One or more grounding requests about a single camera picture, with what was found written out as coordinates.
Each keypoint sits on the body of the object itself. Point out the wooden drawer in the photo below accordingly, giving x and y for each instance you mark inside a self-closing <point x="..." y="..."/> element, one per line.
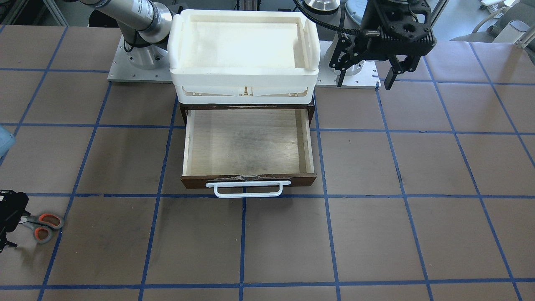
<point x="243" y="145"/>

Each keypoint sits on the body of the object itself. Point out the orange grey scissors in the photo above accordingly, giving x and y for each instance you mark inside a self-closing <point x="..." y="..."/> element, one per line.
<point x="42" y="225"/>

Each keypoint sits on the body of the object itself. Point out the white plastic tray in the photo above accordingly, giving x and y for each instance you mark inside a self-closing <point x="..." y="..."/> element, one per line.
<point x="243" y="57"/>

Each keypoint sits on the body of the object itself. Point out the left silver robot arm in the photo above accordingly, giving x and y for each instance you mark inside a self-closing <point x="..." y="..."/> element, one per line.
<point x="331" y="15"/>

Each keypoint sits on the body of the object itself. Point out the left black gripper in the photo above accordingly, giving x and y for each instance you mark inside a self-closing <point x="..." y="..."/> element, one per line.
<point x="369" y="14"/>

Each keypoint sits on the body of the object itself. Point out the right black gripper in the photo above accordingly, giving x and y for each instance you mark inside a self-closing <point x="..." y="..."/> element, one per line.
<point x="9" y="212"/>

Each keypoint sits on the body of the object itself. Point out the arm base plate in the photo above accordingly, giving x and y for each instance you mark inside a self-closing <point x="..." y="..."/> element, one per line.
<point x="149" y="64"/>
<point x="362" y="75"/>

